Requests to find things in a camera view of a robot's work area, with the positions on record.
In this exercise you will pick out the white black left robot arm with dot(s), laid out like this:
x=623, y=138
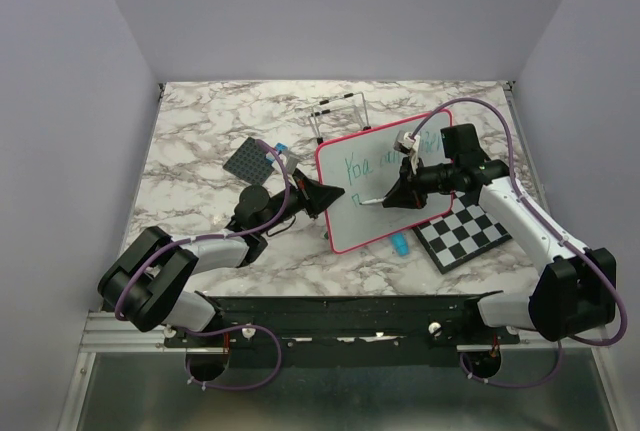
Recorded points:
x=146, y=284

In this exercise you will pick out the dark grey lego baseplate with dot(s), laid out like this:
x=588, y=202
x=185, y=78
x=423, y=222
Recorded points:
x=249, y=163

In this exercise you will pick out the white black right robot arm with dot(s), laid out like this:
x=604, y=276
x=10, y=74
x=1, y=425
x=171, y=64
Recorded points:
x=574, y=292

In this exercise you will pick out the black white chessboard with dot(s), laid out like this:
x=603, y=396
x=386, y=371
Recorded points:
x=465, y=232

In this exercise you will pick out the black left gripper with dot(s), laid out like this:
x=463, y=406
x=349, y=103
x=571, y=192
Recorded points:
x=314, y=196

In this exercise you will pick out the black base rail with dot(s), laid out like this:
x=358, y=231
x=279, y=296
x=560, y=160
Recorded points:
x=363, y=331

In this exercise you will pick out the aluminium frame rail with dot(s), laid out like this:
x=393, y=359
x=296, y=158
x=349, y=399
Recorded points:
x=575, y=292

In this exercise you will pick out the black whiteboard stand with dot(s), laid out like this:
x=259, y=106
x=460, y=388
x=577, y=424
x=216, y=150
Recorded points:
x=349, y=107

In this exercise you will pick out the blue lego brick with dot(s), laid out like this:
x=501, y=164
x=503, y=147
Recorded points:
x=281, y=147

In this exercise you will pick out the pink framed whiteboard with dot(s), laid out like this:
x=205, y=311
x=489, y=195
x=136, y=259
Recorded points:
x=366, y=166

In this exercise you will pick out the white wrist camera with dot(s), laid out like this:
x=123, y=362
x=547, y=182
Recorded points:
x=290, y=160
x=408, y=144

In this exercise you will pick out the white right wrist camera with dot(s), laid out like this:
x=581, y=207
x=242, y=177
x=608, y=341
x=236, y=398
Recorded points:
x=408, y=144

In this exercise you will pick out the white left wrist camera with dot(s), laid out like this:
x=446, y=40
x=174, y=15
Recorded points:
x=290, y=160

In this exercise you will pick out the white whiteboard marker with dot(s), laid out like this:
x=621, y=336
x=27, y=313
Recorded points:
x=372, y=201

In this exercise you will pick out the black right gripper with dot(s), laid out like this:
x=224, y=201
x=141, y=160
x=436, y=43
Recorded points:
x=405, y=193

